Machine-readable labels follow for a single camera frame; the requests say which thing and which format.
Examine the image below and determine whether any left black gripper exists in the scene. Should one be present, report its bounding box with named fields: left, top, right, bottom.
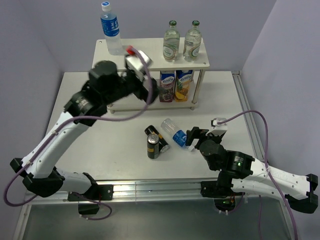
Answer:
left=103, top=65, right=164, bottom=105

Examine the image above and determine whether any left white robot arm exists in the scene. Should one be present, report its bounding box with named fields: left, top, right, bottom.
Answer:
left=10, top=56, right=159, bottom=200

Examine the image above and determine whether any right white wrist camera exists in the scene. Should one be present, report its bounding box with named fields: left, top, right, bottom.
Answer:
left=206, top=117, right=228, bottom=137

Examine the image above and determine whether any white two-tier shelf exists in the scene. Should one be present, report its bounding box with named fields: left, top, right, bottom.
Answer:
left=92, top=37, right=210, bottom=114

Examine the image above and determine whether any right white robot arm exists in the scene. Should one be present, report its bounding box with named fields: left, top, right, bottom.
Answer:
left=186, top=126, right=319, bottom=214

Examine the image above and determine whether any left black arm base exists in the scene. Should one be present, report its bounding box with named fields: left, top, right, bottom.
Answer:
left=67, top=184, right=114, bottom=216

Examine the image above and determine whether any clear glass bottle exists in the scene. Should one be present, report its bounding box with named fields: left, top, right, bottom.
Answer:
left=162, top=20, right=180, bottom=62
left=183, top=20, right=202, bottom=62

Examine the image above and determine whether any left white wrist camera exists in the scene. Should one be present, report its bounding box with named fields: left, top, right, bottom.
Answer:
left=124, top=45, right=153, bottom=77

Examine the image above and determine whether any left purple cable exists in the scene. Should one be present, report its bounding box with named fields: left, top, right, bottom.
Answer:
left=3, top=47, right=153, bottom=221

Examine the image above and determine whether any blue-label water bottle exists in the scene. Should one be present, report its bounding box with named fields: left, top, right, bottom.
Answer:
left=100, top=1, right=124, bottom=56
left=160, top=118, right=189, bottom=149

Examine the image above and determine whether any yellow pineapple juice carton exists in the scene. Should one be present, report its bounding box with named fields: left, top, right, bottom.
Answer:
left=174, top=70, right=193, bottom=102

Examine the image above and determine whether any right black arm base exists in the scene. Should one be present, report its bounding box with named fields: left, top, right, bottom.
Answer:
left=200, top=180, right=245, bottom=216

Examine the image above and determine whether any aluminium right rail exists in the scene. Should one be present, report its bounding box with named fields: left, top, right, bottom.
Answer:
left=231, top=71, right=264, bottom=156

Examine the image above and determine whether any aluminium front rail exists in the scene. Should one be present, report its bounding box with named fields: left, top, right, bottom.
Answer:
left=24, top=175, right=287, bottom=205

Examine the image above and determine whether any black yellow can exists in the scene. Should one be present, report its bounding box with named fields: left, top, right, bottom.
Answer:
left=146, top=133, right=160, bottom=160
left=143, top=124, right=171, bottom=154

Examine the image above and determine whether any purple grape juice carton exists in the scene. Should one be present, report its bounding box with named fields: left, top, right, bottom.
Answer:
left=159, top=70, right=176, bottom=103

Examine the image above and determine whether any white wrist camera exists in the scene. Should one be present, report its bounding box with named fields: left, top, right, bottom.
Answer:
left=206, top=117, right=228, bottom=137
left=124, top=45, right=153, bottom=77

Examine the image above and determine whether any aluminium rail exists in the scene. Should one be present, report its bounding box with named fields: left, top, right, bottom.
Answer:
left=24, top=175, right=287, bottom=205
left=231, top=71, right=264, bottom=156

